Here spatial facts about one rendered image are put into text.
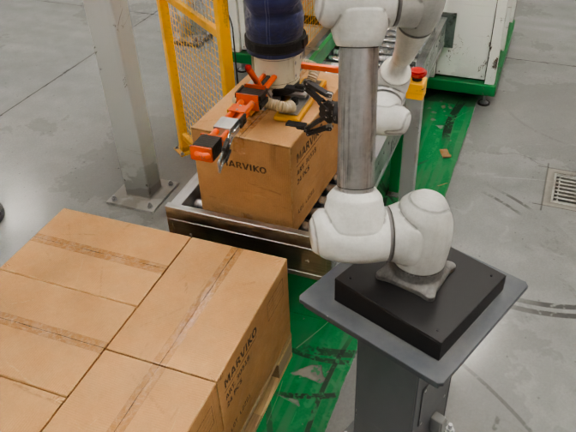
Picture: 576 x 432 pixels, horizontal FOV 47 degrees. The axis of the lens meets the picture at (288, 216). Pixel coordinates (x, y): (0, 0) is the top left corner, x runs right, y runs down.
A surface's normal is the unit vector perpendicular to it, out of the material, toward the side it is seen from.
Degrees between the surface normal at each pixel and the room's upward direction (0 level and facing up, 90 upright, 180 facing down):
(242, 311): 0
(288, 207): 90
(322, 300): 0
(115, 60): 90
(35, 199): 0
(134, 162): 90
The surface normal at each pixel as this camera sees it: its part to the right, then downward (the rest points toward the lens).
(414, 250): 0.04, 0.59
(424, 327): 0.03, -0.79
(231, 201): -0.40, 0.57
